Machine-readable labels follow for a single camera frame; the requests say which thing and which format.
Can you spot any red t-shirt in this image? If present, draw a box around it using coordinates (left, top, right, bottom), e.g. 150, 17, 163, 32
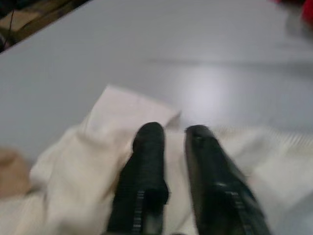
299, 0, 313, 26

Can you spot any white cream garment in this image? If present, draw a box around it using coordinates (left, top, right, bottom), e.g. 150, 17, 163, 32
29, 84, 313, 235

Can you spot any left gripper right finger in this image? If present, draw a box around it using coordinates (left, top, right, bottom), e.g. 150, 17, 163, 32
183, 124, 271, 235

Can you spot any beige denim jacket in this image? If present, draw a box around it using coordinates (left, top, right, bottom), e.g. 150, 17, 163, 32
0, 145, 31, 198

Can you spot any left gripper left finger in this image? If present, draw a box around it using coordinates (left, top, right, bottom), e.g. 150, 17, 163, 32
106, 121, 171, 235

